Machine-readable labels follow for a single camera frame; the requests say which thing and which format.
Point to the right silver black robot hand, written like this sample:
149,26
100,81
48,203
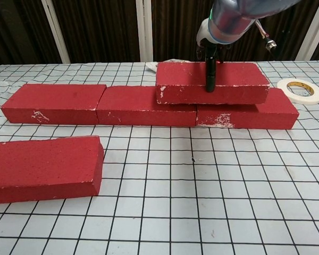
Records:
210,74

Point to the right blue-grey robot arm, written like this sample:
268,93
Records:
236,18

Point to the white tape roll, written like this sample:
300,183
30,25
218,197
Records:
283,87

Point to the white black checkered tablecloth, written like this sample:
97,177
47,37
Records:
202,199

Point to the white printed snack bag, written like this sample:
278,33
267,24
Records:
151,67

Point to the red brick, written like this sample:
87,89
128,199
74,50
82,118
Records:
42,167
268,117
191,77
130,109
55,102

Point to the dark brown curtain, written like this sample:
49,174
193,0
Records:
101,26

